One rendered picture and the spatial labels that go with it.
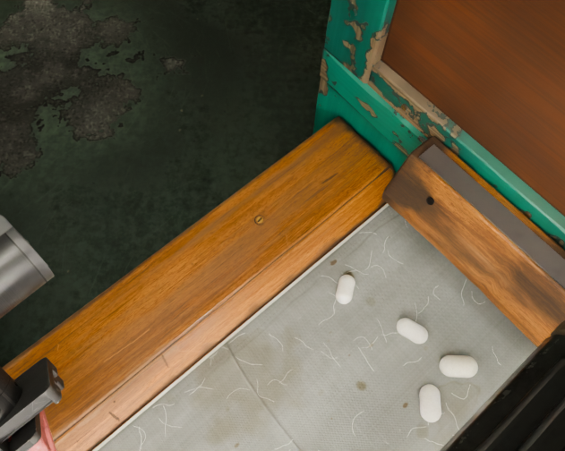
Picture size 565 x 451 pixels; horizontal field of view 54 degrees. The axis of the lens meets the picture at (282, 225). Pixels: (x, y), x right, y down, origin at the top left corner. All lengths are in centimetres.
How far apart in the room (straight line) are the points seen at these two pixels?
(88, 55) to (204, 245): 128
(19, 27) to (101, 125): 46
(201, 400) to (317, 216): 23
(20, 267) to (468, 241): 39
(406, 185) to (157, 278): 27
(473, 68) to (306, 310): 29
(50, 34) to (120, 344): 144
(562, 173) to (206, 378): 39
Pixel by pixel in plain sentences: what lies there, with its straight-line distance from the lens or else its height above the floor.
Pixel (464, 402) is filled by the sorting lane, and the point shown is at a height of 74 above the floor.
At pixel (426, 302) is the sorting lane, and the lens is 62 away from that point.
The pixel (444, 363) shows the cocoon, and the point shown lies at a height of 76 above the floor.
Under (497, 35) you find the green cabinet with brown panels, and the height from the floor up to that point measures 99.
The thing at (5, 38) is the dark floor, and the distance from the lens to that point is 195.
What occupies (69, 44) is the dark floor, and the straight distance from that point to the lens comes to 187.
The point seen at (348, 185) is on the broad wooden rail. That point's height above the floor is 76.
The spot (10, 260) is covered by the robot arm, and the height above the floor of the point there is 95.
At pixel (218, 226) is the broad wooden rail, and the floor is 76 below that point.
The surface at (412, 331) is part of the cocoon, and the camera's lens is 59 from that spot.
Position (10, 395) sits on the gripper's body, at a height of 91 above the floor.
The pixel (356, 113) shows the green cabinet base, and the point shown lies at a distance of 66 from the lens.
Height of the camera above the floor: 132
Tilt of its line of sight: 66 degrees down
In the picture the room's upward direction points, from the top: 3 degrees clockwise
